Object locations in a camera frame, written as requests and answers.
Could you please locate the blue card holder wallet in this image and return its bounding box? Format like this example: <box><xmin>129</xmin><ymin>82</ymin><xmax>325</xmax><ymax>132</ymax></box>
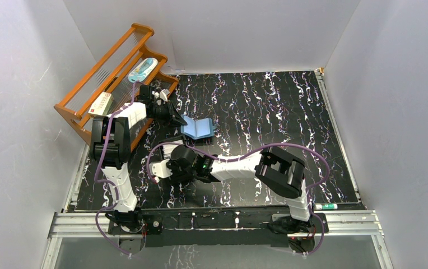
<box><xmin>180</xmin><ymin>115</ymin><xmax>215</xmax><ymax>140</ymax></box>

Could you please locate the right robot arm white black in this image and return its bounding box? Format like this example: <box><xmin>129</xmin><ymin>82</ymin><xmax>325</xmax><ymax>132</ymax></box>
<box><xmin>150</xmin><ymin>145</ymin><xmax>314</xmax><ymax>232</ymax></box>

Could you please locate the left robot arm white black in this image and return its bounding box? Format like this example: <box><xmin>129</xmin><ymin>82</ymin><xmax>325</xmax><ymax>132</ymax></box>
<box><xmin>90</xmin><ymin>82</ymin><xmax>186</xmax><ymax>233</ymax></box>

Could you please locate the black plastic card box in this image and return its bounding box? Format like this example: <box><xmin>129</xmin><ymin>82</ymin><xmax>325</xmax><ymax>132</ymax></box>
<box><xmin>159</xmin><ymin>134</ymin><xmax>187</xmax><ymax>158</ymax></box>

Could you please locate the white card stack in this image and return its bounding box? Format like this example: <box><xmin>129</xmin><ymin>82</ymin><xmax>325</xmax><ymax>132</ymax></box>
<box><xmin>161</xmin><ymin>144</ymin><xmax>178</xmax><ymax>159</ymax></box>

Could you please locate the orange wooden shelf rack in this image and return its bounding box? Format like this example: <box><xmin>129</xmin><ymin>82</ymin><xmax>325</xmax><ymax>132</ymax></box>
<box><xmin>54</xmin><ymin>23</ymin><xmax>179</xmax><ymax>145</ymax></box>

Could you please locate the light blue oval case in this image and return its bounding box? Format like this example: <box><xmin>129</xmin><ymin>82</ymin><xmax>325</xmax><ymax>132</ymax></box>
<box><xmin>127</xmin><ymin>57</ymin><xmax>158</xmax><ymax>83</ymax></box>

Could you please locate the white red small box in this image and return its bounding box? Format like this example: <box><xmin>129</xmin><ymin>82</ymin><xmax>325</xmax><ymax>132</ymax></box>
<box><xmin>88</xmin><ymin>92</ymin><xmax>114</xmax><ymax>117</ymax></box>

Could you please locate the green white marker pen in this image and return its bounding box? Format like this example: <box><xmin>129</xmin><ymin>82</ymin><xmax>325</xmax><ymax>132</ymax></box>
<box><xmin>314</xmin><ymin>203</ymin><xmax>338</xmax><ymax>211</ymax></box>

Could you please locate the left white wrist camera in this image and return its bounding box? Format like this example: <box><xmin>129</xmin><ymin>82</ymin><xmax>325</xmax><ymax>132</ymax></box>
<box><xmin>154</xmin><ymin>89</ymin><xmax>170</xmax><ymax>105</ymax></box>

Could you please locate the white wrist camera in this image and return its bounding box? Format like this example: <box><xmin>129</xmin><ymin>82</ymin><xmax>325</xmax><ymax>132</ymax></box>
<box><xmin>154</xmin><ymin>89</ymin><xmax>170</xmax><ymax>105</ymax></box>
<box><xmin>149</xmin><ymin>159</ymin><xmax>172</xmax><ymax>183</ymax></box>

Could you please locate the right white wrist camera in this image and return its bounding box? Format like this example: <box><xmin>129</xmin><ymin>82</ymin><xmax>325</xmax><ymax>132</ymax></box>
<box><xmin>149</xmin><ymin>159</ymin><xmax>172</xmax><ymax>183</ymax></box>

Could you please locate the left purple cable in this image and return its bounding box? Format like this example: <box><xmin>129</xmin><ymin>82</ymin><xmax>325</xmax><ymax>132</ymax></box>
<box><xmin>94</xmin><ymin>81</ymin><xmax>142</xmax><ymax>257</ymax></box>

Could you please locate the purple cable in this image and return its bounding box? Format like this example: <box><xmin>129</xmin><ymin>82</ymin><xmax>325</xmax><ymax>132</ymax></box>
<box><xmin>146</xmin><ymin>141</ymin><xmax>332</xmax><ymax>257</ymax></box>
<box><xmin>94</xmin><ymin>81</ymin><xmax>142</xmax><ymax>257</ymax></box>

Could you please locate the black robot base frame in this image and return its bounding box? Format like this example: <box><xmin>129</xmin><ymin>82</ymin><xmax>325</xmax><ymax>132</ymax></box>
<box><xmin>49</xmin><ymin>204</ymin><xmax>384</xmax><ymax>257</ymax></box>

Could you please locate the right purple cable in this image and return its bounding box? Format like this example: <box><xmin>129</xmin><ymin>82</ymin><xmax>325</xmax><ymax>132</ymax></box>
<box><xmin>146</xmin><ymin>141</ymin><xmax>332</xmax><ymax>257</ymax></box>

